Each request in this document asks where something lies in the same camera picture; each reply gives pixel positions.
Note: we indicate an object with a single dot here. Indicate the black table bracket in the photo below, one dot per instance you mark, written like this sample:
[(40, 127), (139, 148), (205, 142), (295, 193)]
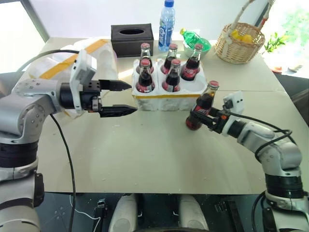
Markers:
[(100, 215), (231, 215)]

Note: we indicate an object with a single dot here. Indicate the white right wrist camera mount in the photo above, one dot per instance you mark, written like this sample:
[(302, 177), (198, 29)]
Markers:
[(235, 101)]

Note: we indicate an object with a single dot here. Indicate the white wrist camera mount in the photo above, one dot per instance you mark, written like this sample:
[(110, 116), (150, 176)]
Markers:
[(80, 70), (235, 101)]

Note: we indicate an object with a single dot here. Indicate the green plastic soda bottle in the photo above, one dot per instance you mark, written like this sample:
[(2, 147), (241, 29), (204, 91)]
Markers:
[(195, 39)]

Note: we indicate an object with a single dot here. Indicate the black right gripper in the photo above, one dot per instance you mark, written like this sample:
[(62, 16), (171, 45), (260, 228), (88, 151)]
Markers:
[(217, 120)]

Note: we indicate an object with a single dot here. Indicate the white foam bottle crate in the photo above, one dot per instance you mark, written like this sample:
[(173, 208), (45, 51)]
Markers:
[(169, 101)]

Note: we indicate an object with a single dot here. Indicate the woven wicker basket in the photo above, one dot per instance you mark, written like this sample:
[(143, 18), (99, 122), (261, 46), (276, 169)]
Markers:
[(231, 50)]

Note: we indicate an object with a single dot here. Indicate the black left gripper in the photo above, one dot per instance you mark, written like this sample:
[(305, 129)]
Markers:
[(90, 99)]

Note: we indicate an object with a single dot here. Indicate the black tissue box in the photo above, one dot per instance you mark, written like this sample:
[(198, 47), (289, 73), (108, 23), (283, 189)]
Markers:
[(125, 43)]

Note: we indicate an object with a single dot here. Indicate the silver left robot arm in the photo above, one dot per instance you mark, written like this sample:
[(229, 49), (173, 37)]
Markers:
[(24, 104)]

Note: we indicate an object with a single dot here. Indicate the small red object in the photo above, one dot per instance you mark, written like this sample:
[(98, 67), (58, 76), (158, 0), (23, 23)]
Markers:
[(278, 69)]

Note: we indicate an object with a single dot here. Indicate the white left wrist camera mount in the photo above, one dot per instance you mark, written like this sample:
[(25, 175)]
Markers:
[(80, 70)]

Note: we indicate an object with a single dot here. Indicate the clear blue water bottle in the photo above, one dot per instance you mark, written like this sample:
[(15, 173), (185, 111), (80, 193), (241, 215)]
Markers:
[(166, 29)]

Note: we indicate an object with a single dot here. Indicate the yellow lemon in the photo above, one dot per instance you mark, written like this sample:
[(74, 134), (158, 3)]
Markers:
[(235, 34), (248, 38)]

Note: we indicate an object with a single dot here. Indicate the small green plant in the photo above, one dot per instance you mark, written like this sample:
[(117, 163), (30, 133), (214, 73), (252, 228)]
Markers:
[(274, 43)]

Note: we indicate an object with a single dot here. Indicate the glass cola bottle red cap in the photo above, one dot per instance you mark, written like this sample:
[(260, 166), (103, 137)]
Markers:
[(205, 100), (145, 52), (172, 55), (172, 79), (145, 79), (190, 70)]

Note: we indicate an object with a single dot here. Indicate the white rounded robot leg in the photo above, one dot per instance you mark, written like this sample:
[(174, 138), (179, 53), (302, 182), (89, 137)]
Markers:
[(123, 212), (193, 212)]

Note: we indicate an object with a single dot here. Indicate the white foam box yellow tape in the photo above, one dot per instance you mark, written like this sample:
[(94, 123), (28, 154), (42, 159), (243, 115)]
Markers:
[(106, 58)]

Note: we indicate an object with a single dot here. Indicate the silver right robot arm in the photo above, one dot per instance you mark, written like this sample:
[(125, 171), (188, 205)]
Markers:
[(285, 154)]

